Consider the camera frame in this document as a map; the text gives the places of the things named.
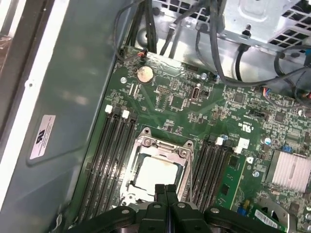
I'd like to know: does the thin black sensor wire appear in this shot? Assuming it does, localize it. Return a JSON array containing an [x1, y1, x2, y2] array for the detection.
[[114, 0, 149, 59]]

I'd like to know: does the silver finned chipset heatsink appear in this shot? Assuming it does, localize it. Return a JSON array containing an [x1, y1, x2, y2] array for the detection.
[[266, 149, 311, 193]]

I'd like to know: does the RAM slot with black clips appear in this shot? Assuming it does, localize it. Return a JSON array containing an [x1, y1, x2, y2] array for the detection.
[[191, 135, 216, 207], [108, 117, 137, 212], [208, 139, 231, 209], [88, 110, 121, 214]]

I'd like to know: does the thick black cable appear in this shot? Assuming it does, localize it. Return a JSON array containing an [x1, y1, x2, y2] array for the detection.
[[208, 0, 311, 87]]

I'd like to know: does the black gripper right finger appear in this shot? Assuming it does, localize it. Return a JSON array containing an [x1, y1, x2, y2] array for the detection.
[[166, 184, 287, 233]]

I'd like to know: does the white printed label sticker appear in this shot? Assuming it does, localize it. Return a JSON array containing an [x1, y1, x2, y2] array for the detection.
[[29, 114, 56, 160]]

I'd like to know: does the silver topped CPU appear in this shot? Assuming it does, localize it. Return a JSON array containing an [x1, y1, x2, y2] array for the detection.
[[132, 151, 185, 195]]

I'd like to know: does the perforated metal drive cage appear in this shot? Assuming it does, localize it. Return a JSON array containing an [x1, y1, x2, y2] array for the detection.
[[132, 0, 311, 81]]

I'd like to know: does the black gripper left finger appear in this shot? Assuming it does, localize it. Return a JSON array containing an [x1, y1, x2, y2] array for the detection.
[[69, 184, 167, 233]]

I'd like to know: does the metal socket cover frame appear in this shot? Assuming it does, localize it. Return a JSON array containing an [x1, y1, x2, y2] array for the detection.
[[128, 135, 194, 202]]

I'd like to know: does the round silver coin battery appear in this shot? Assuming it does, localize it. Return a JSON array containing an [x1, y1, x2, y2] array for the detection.
[[136, 66, 155, 84]]

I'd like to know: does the CPU socket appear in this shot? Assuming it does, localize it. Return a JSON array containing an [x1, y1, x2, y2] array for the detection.
[[120, 127, 195, 207]]

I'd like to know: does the green RAM stick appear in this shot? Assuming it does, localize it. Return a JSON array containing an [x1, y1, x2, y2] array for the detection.
[[215, 154, 246, 212]]

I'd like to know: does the black and grey PC case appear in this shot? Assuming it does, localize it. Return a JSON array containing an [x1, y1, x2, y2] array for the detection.
[[0, 0, 311, 233]]

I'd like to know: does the silver internal USB port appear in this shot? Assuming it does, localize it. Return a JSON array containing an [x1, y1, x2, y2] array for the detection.
[[191, 83, 202, 100]]

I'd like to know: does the green motherboard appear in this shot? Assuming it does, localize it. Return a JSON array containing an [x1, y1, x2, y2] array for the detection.
[[70, 45, 311, 233]]

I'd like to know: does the RAM slot with white clips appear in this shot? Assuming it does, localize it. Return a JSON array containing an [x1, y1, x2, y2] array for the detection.
[[98, 109, 130, 214], [200, 136, 225, 208], [79, 104, 114, 216], [215, 137, 250, 213]]

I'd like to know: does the metal wire locking lever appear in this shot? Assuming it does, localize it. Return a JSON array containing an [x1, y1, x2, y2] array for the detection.
[[186, 145, 196, 204]]

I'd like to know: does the black cable bundle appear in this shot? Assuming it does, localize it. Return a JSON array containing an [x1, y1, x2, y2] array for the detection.
[[131, 0, 160, 53]]

